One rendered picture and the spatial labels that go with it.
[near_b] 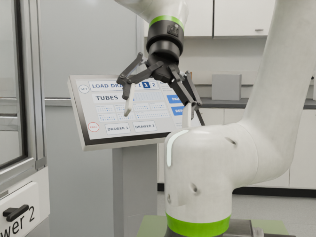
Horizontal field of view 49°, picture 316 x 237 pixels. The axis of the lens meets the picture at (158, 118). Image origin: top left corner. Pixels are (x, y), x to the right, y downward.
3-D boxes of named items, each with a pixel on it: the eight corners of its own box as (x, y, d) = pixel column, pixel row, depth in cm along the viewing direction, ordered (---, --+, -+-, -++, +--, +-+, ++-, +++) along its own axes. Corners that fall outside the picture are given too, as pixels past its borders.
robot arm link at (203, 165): (256, 225, 68) (258, 128, 65) (188, 245, 60) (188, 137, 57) (214, 202, 79) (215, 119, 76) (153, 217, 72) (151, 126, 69)
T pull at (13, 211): (29, 209, 81) (29, 203, 81) (11, 223, 74) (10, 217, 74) (15, 208, 82) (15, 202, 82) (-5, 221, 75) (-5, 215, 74)
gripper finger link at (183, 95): (160, 75, 84) (164, 74, 85) (186, 113, 81) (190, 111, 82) (167, 65, 81) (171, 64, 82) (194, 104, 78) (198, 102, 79)
